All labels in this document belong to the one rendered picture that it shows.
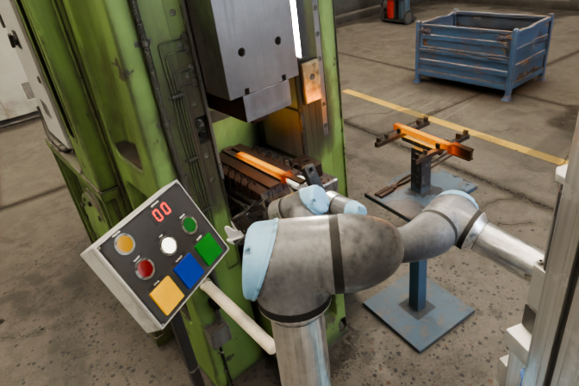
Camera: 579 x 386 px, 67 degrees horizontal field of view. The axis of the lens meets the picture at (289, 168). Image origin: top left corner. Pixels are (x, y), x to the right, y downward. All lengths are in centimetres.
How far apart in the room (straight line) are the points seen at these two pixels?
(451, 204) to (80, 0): 137
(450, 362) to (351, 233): 175
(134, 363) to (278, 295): 196
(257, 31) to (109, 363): 185
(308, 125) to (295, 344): 129
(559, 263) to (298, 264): 31
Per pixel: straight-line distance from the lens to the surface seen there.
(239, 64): 145
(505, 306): 262
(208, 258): 137
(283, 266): 62
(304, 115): 186
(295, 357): 74
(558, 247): 55
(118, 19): 142
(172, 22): 149
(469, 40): 515
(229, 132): 207
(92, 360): 269
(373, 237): 63
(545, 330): 62
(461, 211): 123
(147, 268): 126
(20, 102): 674
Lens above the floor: 183
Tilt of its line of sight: 29 degrees down
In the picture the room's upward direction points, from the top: 8 degrees counter-clockwise
